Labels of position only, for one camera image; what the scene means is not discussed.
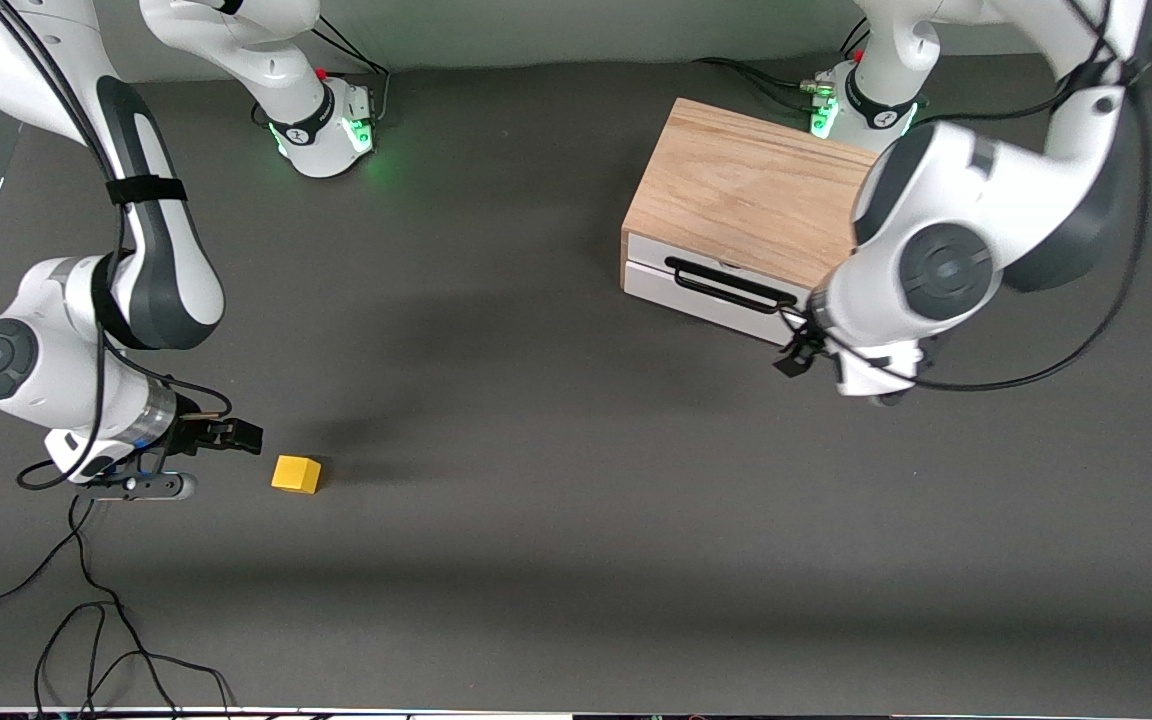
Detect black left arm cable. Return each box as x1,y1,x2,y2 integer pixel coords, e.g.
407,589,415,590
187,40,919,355
781,0,1152,393

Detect black base cables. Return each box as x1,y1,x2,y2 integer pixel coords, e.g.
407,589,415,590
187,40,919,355
254,20,393,129
691,20,872,113

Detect black velcro strap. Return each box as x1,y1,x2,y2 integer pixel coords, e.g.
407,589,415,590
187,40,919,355
104,176,189,207

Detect black left base cables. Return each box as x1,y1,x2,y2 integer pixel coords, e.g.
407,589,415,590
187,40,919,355
691,20,872,113

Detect wooden drawer cabinet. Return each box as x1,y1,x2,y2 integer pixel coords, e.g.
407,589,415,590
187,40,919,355
621,97,885,346

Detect white drawer with black handle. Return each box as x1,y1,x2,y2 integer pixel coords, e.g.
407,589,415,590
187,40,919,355
628,232,817,316

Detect yellow block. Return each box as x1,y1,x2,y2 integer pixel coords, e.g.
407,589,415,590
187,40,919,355
271,455,322,495

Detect black right base cables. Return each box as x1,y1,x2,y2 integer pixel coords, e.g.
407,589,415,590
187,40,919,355
254,20,393,129

